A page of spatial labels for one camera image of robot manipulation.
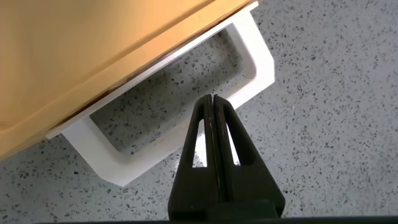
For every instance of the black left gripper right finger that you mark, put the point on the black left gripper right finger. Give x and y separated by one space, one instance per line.
252 183

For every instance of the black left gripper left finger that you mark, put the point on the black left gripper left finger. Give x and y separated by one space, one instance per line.
189 186

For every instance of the yellow drawer cabinet housing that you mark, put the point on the yellow drawer cabinet housing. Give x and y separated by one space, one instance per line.
62 34

